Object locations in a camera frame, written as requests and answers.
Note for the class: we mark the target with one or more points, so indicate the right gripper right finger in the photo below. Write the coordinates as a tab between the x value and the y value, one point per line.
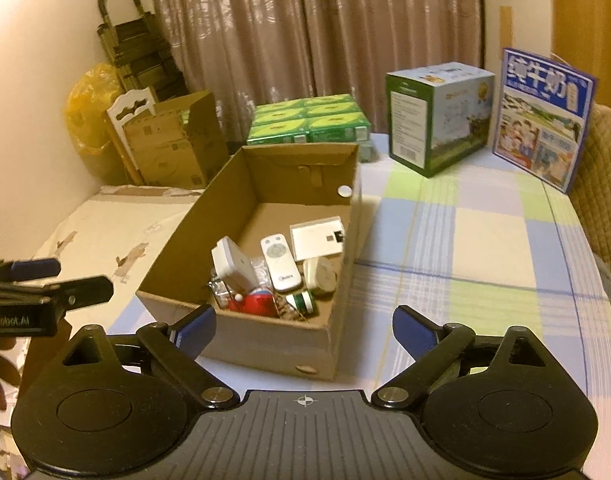
434	350

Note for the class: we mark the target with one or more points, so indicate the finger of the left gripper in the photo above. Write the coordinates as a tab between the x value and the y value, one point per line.
28	270
70	292

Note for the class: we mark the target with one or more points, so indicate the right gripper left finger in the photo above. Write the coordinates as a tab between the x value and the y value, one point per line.
173	350

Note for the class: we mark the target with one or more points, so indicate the white remote control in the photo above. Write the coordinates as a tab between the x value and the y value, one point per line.
282	266

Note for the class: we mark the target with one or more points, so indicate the white green tape roll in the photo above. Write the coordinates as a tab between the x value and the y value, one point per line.
304	303

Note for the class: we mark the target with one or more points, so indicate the silver wire holder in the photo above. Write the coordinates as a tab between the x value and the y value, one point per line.
221	295

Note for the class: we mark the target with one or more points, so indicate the cream patterned bed sheet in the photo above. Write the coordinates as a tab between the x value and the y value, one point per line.
119	233

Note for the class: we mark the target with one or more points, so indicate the red round object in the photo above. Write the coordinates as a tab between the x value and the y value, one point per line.
256	303

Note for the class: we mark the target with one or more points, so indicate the white power adapter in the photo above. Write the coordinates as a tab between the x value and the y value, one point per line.
233	267

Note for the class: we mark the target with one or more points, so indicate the checkered tablecloth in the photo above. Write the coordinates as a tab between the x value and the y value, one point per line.
483	244

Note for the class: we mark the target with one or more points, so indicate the clear box of floss picks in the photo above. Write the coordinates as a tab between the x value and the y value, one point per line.
262	272

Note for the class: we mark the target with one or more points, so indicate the open brown cardboard box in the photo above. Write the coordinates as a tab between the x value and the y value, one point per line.
302	195

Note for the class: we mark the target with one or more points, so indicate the white card package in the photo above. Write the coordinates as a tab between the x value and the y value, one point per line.
317	238

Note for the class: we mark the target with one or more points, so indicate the yellow plastic bag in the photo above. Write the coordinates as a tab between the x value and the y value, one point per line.
84	111

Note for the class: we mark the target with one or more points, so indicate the stacked brown cardboard boxes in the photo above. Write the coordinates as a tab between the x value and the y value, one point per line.
180	144

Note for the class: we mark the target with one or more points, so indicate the white carved board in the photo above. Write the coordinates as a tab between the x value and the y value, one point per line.
125	108

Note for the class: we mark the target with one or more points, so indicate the beige quilted chair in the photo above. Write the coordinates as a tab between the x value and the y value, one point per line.
591	188

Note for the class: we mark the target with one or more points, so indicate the green white milk carton box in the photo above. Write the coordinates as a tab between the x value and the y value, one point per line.
438	115

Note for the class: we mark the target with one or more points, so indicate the green tissue box pack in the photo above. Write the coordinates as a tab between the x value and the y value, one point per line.
324	119

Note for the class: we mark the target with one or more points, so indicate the blue milk carton box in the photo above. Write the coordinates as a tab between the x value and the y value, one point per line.
544	111

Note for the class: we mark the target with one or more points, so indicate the black folding hand cart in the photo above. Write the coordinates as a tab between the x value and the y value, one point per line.
140	54

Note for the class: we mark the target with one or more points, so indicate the brown patterned curtain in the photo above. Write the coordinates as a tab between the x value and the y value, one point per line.
251	52

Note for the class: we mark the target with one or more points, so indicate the wooden door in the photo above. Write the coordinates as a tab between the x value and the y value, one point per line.
582	38

